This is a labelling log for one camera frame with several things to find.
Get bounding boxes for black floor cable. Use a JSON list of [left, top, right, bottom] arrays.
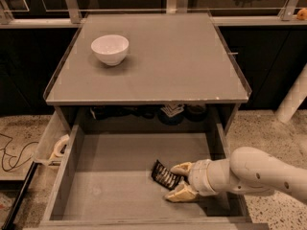
[[0, 132, 40, 173]]

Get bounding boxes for clear plastic side bin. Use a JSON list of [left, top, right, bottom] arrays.
[[34, 112, 69, 166]]

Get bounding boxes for metal frame railing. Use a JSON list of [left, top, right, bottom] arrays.
[[0, 0, 307, 28]]

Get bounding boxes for open grey top drawer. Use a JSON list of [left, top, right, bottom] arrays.
[[23, 122, 272, 230]]

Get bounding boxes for grey cabinet with counter top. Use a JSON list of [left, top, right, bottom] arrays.
[[42, 12, 253, 136]]

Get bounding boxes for black rxbar chocolate wrapper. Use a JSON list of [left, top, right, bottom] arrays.
[[151, 160, 184, 191]]

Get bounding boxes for dark round container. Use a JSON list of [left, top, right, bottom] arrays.
[[185, 105, 207, 122]]

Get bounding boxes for white tape roll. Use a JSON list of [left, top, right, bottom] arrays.
[[50, 134, 69, 159]]

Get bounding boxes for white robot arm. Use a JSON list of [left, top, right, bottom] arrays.
[[164, 147, 307, 204]]

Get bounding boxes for black white paper packet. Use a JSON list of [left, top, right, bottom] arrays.
[[161, 103, 184, 118]]

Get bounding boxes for black floor rail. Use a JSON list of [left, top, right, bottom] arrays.
[[1, 162, 38, 230]]

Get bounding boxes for small orange object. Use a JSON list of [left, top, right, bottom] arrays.
[[296, 8, 307, 20]]

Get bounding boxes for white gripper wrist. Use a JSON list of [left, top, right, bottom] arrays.
[[164, 159, 218, 203]]

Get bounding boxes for dark objects on shelf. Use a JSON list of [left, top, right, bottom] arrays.
[[89, 105, 158, 120]]

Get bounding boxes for white ceramic bowl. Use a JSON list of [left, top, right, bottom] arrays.
[[91, 34, 130, 66]]

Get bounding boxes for white cylindrical post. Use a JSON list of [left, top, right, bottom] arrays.
[[275, 64, 307, 123]]

